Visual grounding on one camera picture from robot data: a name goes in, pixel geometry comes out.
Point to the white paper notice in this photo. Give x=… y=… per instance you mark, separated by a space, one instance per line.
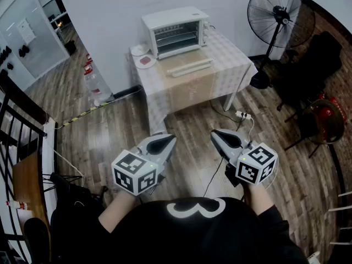
x=26 y=31

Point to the black office chair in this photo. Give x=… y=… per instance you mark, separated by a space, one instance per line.
x=71 y=210

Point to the white wall panel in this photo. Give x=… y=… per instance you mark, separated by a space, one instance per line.
x=41 y=45

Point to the red plastic crate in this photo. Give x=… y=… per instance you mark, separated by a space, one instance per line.
x=336 y=106

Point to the person's left forearm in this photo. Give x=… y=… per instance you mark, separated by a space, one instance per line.
x=118 y=210

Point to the person's black printed shirt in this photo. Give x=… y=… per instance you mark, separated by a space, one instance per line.
x=203 y=235

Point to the small bottle red label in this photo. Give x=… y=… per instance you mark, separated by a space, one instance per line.
x=17 y=204

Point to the brown wooden desk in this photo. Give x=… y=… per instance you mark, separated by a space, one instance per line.
x=28 y=186

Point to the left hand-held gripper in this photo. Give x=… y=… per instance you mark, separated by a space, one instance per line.
x=132 y=172

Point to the person's right forearm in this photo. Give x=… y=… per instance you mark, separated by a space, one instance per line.
x=259 y=199

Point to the white frame furniture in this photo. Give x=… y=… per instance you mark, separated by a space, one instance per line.
x=341 y=210

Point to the group of black wall holders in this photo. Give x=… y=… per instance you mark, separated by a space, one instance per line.
x=23 y=51

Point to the white power strip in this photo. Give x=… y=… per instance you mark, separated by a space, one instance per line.
x=243 y=115

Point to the white toaster oven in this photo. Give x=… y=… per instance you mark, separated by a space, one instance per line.
x=173 y=16

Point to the table with checked cloth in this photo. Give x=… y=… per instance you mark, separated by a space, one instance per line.
x=192 y=87

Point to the black metal railing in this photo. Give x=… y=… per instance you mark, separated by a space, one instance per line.
x=22 y=106

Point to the black pedestal fan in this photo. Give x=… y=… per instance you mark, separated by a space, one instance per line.
x=277 y=12

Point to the black armchair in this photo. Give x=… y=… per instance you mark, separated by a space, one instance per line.
x=310 y=70

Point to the white plate with red piece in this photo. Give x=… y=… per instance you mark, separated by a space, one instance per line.
x=145 y=61

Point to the small white dish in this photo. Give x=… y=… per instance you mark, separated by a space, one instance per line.
x=139 y=50

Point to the large clear water bottle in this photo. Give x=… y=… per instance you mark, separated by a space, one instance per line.
x=97 y=88

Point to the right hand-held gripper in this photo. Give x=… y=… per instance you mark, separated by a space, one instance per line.
x=255 y=165

